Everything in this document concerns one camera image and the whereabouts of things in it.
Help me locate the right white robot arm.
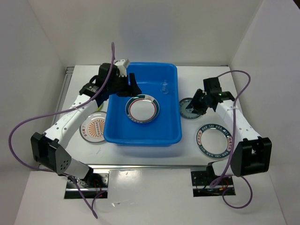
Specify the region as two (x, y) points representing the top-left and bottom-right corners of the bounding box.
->
(186, 77), (272, 188)

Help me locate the small blue patterned plate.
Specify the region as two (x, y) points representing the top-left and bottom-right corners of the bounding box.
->
(179, 97), (202, 120)

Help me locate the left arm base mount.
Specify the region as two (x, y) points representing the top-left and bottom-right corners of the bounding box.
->
(64, 169), (110, 199)

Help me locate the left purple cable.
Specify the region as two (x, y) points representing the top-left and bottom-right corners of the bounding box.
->
(8, 42), (116, 219)

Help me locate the blue plastic bin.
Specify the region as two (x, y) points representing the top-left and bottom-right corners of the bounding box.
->
(104, 62), (182, 146)

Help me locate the dark green lettered plate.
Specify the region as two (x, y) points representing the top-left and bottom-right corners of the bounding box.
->
(196, 124), (233, 159)

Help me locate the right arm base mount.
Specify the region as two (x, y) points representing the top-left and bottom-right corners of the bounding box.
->
(191, 170), (236, 197)

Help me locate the orange sunburst pattern plate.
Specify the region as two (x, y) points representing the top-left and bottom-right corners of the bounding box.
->
(79, 111), (106, 143)

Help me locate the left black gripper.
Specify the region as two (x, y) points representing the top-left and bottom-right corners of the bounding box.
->
(107, 73), (141, 97)

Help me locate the green red rimmed plate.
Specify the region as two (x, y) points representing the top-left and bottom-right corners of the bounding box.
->
(125, 94), (160, 124)

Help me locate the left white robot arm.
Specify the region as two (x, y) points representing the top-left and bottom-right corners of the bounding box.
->
(30, 60), (142, 188)

